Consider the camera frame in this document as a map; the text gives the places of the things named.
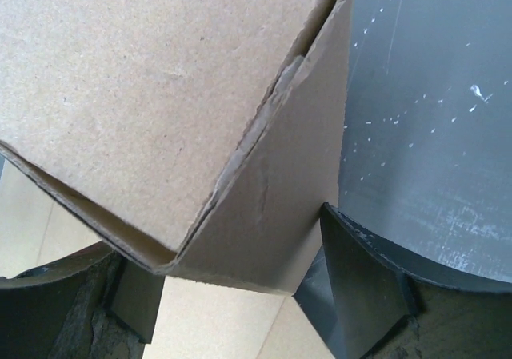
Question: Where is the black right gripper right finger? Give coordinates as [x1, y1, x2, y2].
[320, 203, 511, 358]

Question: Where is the brown cardboard box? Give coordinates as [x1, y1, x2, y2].
[0, 0, 354, 359]

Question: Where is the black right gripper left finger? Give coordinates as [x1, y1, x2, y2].
[1, 242, 164, 358]

